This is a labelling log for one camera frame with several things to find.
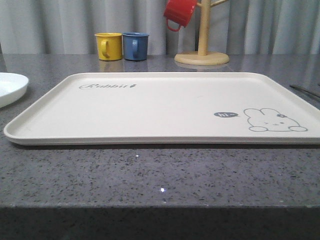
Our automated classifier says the white round plate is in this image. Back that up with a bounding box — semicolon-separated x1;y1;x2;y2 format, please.
0;72;29;108

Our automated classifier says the silver metal fork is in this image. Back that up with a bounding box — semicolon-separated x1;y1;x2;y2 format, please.
290;84;320;99

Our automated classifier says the cream rabbit print tray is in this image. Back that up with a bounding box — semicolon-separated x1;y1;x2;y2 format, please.
4;72;320;145

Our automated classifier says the wooden mug tree stand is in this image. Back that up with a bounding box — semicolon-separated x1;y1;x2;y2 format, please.
174;0;230;66

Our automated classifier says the blue mug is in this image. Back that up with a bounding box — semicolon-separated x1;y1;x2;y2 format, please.
122;32;149;61

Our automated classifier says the yellow mug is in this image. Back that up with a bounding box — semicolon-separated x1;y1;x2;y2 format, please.
95;32;123;61

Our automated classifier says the red mug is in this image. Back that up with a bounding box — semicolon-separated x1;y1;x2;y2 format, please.
163;0;198;32

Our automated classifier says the grey pleated curtain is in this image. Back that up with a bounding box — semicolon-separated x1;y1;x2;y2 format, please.
0;0;320;55

